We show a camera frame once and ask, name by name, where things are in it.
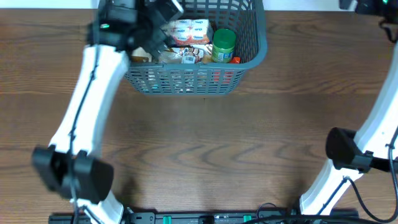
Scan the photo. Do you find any white blue printed carton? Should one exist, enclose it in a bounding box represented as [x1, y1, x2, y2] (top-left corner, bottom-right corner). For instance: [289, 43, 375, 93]
[161, 19, 214, 46]

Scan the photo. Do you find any small tan sachet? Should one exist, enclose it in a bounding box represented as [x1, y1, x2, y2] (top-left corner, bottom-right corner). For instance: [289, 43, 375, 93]
[131, 44, 213, 64]

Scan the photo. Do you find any green lidded jar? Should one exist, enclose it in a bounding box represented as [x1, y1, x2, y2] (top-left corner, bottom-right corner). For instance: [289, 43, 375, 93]
[211, 29, 236, 63]

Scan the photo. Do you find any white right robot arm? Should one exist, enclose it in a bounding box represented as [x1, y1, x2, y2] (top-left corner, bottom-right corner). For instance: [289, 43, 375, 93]
[298, 50, 397, 217]

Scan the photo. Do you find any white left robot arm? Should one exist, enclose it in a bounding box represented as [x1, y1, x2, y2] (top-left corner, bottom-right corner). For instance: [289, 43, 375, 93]
[32, 0, 184, 223]

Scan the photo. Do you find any grey plastic lattice basket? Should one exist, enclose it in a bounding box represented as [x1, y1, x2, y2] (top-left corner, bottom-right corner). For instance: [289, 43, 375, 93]
[123, 0, 267, 95]

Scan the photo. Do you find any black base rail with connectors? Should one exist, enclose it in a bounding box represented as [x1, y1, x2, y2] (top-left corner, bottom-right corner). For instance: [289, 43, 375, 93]
[48, 206, 359, 224]

